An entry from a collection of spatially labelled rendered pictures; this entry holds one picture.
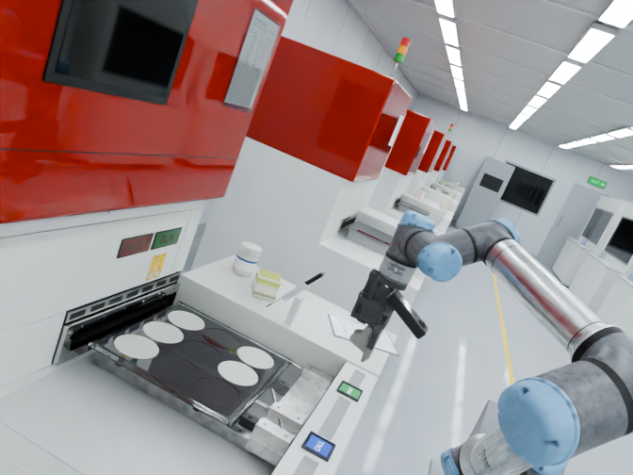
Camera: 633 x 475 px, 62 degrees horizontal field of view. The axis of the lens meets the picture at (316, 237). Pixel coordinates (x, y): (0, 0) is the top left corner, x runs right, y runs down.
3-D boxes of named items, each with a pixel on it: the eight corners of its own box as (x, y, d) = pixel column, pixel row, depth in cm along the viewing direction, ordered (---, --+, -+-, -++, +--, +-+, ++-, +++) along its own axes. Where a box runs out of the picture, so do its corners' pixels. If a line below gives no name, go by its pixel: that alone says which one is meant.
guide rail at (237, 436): (92, 362, 122) (95, 351, 121) (98, 359, 124) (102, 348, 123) (281, 472, 111) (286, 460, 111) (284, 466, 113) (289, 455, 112)
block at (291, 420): (265, 417, 117) (269, 406, 116) (270, 411, 120) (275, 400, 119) (297, 435, 115) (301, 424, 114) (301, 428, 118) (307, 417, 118)
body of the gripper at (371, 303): (356, 310, 126) (376, 265, 123) (389, 326, 124) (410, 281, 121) (348, 319, 119) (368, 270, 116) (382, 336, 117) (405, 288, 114)
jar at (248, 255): (228, 270, 169) (237, 242, 167) (237, 265, 176) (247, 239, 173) (247, 279, 167) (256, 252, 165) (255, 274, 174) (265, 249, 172)
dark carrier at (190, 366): (94, 344, 116) (95, 342, 116) (178, 305, 149) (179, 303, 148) (228, 420, 109) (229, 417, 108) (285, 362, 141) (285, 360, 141)
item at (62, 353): (50, 362, 112) (61, 323, 110) (166, 309, 154) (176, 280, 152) (56, 367, 112) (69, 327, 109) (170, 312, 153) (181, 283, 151)
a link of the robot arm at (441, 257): (478, 238, 102) (449, 221, 112) (427, 253, 100) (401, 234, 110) (480, 274, 105) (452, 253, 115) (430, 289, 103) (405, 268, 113)
